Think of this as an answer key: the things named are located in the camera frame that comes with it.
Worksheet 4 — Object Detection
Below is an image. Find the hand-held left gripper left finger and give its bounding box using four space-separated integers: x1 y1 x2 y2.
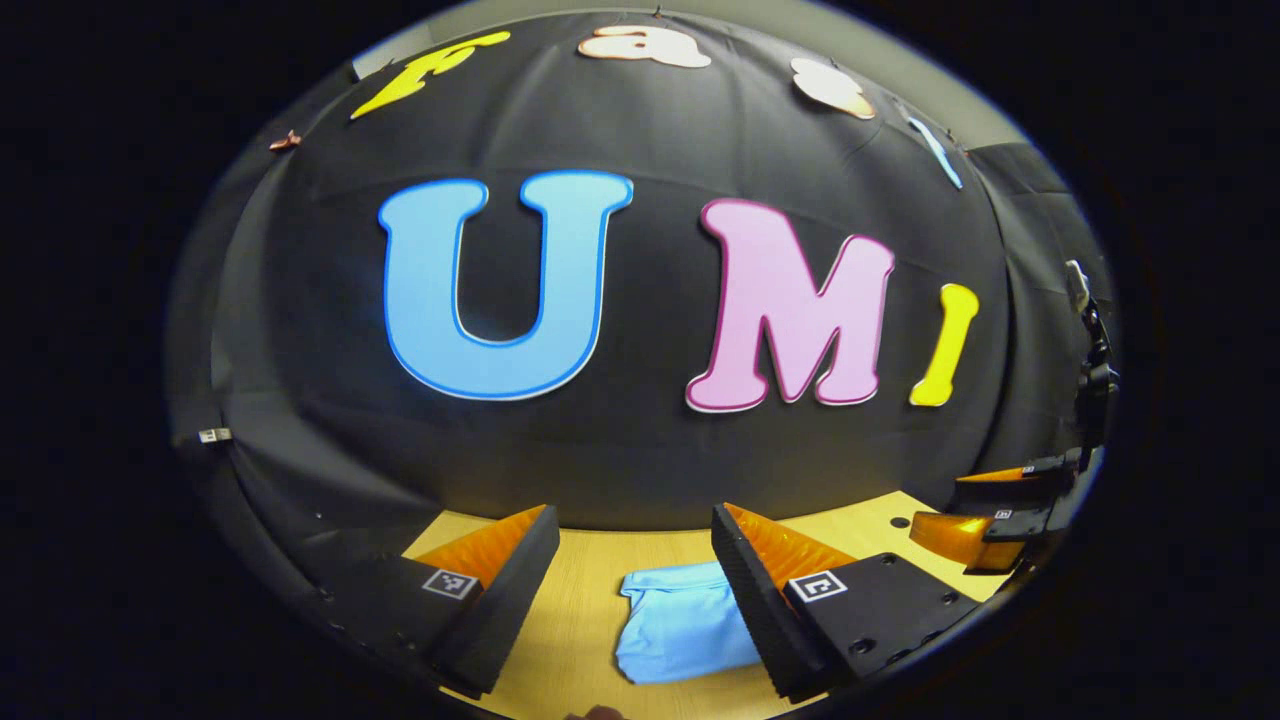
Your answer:
318 503 562 699

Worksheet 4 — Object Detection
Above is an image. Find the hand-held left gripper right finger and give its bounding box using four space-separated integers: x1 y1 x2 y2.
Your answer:
710 502 986 704

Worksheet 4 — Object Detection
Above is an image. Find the light blue T-shirt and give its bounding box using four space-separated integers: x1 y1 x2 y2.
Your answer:
614 560 767 686

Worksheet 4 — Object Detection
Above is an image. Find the black backdrop cloth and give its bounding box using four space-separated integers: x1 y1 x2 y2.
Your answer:
165 8 1119 601

